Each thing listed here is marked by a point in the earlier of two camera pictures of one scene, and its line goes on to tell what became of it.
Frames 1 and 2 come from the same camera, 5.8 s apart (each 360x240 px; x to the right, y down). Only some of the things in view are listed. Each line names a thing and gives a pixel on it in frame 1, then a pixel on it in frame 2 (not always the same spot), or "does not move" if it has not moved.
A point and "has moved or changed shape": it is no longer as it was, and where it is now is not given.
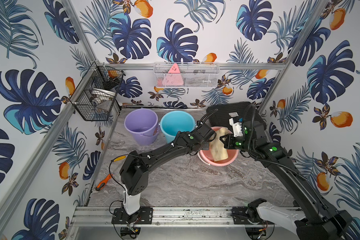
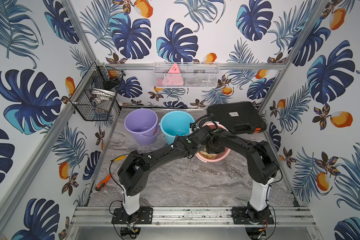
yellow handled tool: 120,158 does not move
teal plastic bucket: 173,121 does not move
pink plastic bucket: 205,157 has moved or changed shape
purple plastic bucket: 144,124 does not move
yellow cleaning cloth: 218,150 has moved or changed shape
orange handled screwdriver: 102,184 does not move
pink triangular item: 174,77 does not move
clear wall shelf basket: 200,75 does not move
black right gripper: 228,142 → 218,150
